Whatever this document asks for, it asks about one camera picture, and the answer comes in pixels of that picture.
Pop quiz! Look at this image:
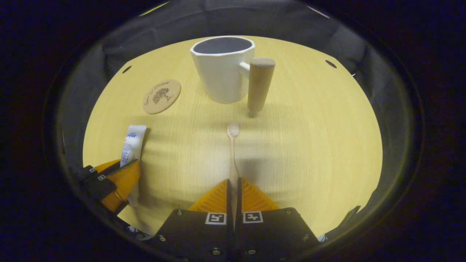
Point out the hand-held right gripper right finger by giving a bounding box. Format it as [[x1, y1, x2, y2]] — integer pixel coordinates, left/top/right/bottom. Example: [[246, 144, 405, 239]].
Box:
[[236, 178, 321, 262]]

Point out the white toothpaste tube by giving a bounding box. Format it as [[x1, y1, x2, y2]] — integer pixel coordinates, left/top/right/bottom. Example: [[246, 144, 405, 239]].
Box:
[[120, 125, 147, 208]]

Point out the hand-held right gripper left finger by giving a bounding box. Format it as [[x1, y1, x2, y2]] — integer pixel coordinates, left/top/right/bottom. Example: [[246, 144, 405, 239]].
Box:
[[155, 179, 233, 262]]

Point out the white cup with wooden handle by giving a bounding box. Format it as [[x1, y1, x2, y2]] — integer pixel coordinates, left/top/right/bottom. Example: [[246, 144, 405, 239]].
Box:
[[190, 36, 276, 113]]

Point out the beige toothbrush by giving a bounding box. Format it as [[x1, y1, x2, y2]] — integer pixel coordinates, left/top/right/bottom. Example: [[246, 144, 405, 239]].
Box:
[[227, 122, 241, 215]]

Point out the light wooden desktop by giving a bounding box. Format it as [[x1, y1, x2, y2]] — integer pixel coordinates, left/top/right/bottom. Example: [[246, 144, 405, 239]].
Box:
[[83, 35, 383, 237]]

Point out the round cork coaster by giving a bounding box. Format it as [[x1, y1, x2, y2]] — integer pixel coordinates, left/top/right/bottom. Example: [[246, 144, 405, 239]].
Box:
[[143, 79, 182, 115]]

